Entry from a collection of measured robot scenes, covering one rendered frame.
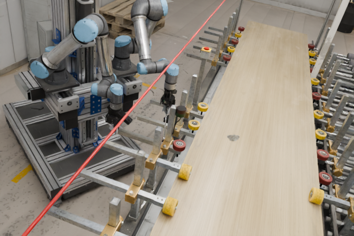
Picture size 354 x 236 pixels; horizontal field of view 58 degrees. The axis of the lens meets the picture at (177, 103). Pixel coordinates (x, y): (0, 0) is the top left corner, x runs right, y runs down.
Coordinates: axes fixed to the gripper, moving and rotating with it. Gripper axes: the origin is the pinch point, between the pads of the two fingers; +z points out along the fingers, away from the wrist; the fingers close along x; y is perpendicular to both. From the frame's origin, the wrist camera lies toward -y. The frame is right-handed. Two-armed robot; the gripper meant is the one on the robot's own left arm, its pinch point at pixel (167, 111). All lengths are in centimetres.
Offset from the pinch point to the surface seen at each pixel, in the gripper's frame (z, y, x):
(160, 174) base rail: 27.1, 29.2, 9.9
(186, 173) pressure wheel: 1, 48, 28
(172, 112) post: -12.5, 17.1, 7.9
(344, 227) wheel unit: 13, 35, 116
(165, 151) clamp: 12.1, 24.3, 9.0
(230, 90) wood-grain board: 7, -65, 34
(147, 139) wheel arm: 11.0, 20.5, -4.7
